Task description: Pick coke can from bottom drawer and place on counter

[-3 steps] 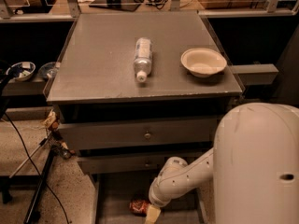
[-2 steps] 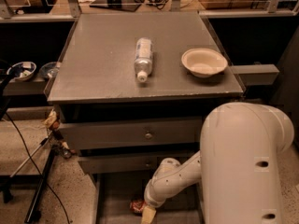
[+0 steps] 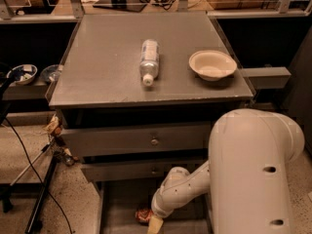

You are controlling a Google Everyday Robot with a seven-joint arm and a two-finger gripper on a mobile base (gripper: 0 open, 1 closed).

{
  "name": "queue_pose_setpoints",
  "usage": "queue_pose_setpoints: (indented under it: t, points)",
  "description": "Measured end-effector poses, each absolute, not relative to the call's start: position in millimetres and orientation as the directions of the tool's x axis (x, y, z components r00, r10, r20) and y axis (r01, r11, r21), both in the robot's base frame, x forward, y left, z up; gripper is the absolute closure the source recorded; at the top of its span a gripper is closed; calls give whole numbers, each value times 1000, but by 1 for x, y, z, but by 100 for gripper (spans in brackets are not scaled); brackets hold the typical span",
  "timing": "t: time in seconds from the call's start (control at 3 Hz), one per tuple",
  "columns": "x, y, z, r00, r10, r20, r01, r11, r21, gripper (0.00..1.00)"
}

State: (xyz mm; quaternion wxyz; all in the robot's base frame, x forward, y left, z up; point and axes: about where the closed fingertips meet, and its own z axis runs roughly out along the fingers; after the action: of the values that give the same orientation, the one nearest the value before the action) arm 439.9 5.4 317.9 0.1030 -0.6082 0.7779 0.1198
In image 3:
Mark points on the dark blue bowl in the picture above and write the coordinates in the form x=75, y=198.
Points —
x=51, y=73

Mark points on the grey top drawer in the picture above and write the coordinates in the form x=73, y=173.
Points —
x=137, y=139

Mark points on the grey middle drawer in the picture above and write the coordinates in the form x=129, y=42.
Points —
x=137, y=169

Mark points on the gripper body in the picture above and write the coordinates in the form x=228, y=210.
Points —
x=158, y=211

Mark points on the black metal stand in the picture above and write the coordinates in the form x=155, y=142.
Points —
x=38, y=190

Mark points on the black monitor base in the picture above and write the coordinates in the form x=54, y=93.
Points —
x=135, y=6

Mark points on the white paper bowl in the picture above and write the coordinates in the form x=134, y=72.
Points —
x=212, y=65

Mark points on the clear plastic water bottle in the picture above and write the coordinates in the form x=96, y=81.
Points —
x=149, y=62

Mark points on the grey drawer cabinet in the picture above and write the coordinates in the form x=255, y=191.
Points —
x=100, y=85

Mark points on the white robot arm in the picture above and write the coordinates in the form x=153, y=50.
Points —
x=245, y=175

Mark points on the white bowl with items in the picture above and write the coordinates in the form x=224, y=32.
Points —
x=23, y=74

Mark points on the open grey bottom drawer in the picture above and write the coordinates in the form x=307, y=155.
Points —
x=122, y=198

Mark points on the grey side shelf block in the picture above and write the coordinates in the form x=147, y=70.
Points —
x=267, y=77

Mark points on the snack clutter pile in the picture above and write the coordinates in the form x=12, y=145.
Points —
x=58, y=146

